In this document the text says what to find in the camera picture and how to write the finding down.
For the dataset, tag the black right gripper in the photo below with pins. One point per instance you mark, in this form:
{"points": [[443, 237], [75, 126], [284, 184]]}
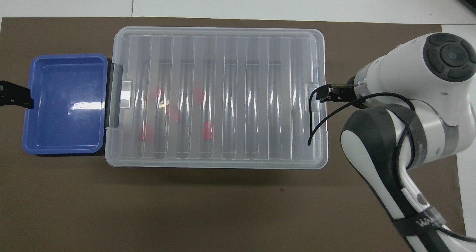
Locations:
{"points": [[344, 93]]}

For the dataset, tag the clear ribbed plastic lid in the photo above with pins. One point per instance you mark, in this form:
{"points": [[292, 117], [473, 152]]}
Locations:
{"points": [[260, 43]]}

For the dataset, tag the red block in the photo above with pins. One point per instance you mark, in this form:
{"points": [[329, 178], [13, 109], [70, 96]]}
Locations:
{"points": [[157, 94], [147, 133], [199, 95], [173, 114], [208, 130]]}

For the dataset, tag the clear plastic storage box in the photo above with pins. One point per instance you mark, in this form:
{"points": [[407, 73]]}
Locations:
{"points": [[241, 107]]}

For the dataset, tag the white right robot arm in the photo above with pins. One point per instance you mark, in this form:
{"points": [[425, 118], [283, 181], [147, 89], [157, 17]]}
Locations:
{"points": [[405, 80]]}

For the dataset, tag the brown table mat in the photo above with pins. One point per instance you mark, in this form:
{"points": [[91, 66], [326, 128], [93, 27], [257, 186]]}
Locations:
{"points": [[223, 207]]}

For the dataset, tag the blue plastic tray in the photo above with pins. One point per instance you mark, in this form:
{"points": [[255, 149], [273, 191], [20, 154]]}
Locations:
{"points": [[63, 125]]}

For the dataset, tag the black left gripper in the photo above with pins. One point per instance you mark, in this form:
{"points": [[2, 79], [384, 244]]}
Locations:
{"points": [[5, 93]]}

